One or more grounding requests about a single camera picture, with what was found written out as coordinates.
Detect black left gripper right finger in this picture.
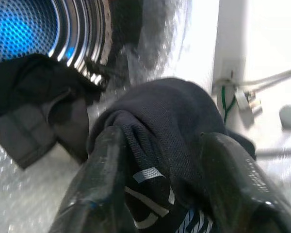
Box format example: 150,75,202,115
200,132,291,233

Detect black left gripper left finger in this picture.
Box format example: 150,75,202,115
48,125,136,233

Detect navy mesh sports garment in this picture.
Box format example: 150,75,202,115
86,77,258,233

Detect black garment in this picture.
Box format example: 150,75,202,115
0,53,105,170

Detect bubble-wrapped white washing machine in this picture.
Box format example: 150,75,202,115
0,0,221,233

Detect grey rounded object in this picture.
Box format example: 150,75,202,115
278,103,291,131

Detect white plug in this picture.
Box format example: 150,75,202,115
234,88,262,115

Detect white upright panel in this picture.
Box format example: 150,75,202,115
212,0,248,128

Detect perforated steel washer drum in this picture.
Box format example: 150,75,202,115
0,0,112,81

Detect grey hose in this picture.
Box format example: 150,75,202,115
256,147,291,158

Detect green wire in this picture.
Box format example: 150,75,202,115
220,84,236,124

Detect white cable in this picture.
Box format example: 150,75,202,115
247,72,291,95
237,66,291,86

